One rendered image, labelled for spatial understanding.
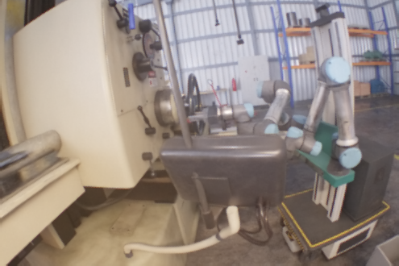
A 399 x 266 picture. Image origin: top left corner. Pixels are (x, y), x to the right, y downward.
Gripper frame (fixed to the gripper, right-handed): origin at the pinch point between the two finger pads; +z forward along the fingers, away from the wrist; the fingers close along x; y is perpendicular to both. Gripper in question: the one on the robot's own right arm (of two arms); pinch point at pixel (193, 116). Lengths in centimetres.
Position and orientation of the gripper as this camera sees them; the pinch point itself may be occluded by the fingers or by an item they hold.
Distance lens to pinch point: 103.3
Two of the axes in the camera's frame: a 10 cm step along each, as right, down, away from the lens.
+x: -0.8, 4.4, -8.9
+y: -1.6, -8.9, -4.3
